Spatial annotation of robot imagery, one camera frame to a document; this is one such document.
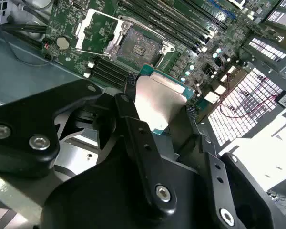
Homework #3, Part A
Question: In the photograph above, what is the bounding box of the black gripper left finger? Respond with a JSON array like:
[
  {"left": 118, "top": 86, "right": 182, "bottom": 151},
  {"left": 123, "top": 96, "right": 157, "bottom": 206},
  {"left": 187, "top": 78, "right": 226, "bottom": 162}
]
[{"left": 0, "top": 73, "right": 178, "bottom": 217}]

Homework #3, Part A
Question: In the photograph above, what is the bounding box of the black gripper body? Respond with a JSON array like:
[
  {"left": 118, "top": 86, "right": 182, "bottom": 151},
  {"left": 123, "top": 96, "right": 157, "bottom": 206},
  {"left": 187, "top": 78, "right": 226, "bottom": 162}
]
[{"left": 41, "top": 150, "right": 213, "bottom": 229}]

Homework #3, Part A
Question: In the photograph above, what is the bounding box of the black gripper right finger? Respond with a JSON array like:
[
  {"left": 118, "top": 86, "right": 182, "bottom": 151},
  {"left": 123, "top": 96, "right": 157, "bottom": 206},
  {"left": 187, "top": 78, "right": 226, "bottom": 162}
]
[{"left": 185, "top": 106, "right": 286, "bottom": 229}]

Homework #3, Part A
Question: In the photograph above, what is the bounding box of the silver topped CPU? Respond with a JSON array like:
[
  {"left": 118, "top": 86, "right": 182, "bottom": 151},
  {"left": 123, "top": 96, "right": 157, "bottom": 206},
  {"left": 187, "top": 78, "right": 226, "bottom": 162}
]
[{"left": 134, "top": 63, "right": 196, "bottom": 137}]

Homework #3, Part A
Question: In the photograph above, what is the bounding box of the metal CPU socket cover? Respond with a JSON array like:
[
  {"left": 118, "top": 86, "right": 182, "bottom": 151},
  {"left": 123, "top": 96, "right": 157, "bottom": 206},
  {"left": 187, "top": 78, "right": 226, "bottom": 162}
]
[{"left": 75, "top": 8, "right": 127, "bottom": 59}]

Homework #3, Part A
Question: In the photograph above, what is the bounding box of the thin metal locking lever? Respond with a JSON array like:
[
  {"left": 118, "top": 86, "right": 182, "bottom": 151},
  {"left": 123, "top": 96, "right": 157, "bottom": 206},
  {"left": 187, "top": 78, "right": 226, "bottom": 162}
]
[{"left": 118, "top": 14, "right": 135, "bottom": 24}]

